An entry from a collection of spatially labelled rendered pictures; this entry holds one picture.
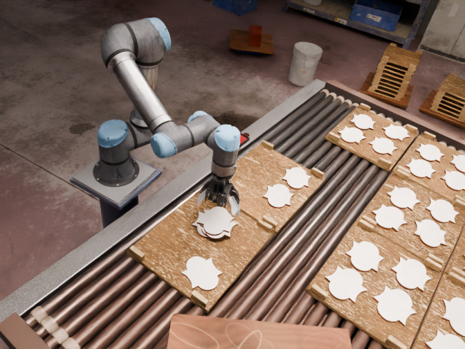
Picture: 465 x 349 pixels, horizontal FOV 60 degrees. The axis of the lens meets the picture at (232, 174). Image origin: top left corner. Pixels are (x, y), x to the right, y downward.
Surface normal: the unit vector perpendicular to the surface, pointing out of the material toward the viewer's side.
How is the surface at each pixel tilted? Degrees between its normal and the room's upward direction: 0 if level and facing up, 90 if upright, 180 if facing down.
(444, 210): 0
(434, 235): 0
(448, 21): 90
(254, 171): 0
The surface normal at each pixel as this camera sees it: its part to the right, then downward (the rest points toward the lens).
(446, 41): -0.52, 0.53
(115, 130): 0.02, -0.66
